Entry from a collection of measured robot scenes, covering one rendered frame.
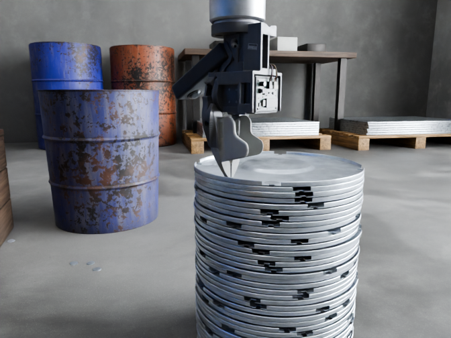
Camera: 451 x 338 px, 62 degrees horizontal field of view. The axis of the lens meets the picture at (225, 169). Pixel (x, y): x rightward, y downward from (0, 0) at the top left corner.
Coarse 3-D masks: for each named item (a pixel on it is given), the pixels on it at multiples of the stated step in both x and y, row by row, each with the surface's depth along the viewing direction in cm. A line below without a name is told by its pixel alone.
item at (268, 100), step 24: (216, 24) 49; (240, 24) 48; (264, 24) 47; (240, 48) 50; (264, 48) 49; (216, 72) 50; (240, 72) 48; (264, 72) 49; (216, 96) 51; (240, 96) 48; (264, 96) 50
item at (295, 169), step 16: (208, 160) 72; (240, 160) 72; (256, 160) 69; (272, 160) 69; (288, 160) 69; (304, 160) 72; (320, 160) 72; (336, 160) 72; (208, 176) 58; (224, 176) 55; (240, 176) 58; (256, 176) 58; (272, 176) 58; (288, 176) 58; (304, 176) 58; (320, 176) 58; (336, 176) 58; (352, 176) 56
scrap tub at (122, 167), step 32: (64, 96) 118; (96, 96) 118; (128, 96) 123; (64, 128) 121; (96, 128) 120; (128, 128) 125; (64, 160) 123; (96, 160) 122; (128, 160) 127; (64, 192) 127; (96, 192) 125; (128, 192) 129; (64, 224) 130; (96, 224) 127; (128, 224) 131
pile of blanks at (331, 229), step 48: (240, 192) 54; (288, 192) 53; (336, 192) 54; (240, 240) 58; (288, 240) 54; (336, 240) 56; (240, 288) 57; (288, 288) 55; (336, 288) 58; (240, 336) 60; (288, 336) 57; (336, 336) 61
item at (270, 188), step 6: (198, 174) 61; (204, 180) 59; (210, 180) 58; (216, 180) 57; (354, 180) 57; (360, 180) 59; (228, 186) 55; (234, 186) 55; (240, 186) 54; (246, 186) 54; (252, 186) 53; (258, 186) 53; (264, 186) 53; (270, 186) 53; (276, 186) 55; (306, 186) 55; (312, 186) 53; (318, 186) 53; (324, 186) 53; (330, 186) 54; (336, 186) 54; (342, 186) 55
